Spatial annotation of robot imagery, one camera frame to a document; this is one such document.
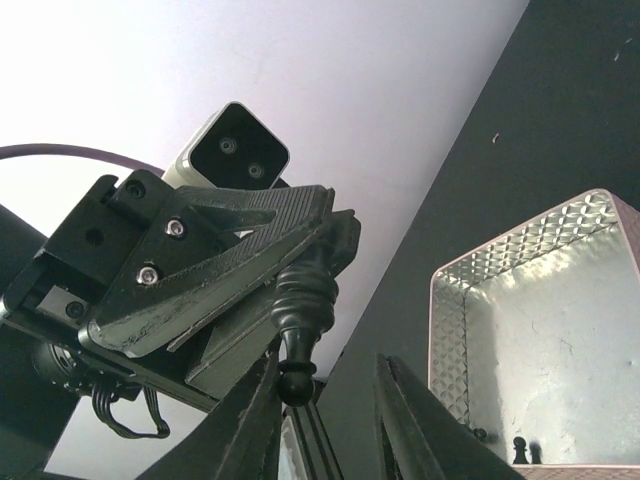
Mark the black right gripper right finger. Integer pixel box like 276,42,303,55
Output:
374,354,522,480

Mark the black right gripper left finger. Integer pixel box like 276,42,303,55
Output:
139,351,282,480

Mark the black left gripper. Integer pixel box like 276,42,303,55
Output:
5,170,335,412

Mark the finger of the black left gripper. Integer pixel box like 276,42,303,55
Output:
186,210,361,388

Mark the black chess bishop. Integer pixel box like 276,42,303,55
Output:
271,242,338,408

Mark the pink metal tin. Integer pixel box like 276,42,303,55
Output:
427,189,639,479

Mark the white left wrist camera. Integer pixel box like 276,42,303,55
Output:
162,101,290,190

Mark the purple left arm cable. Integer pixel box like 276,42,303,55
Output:
0,143,166,179

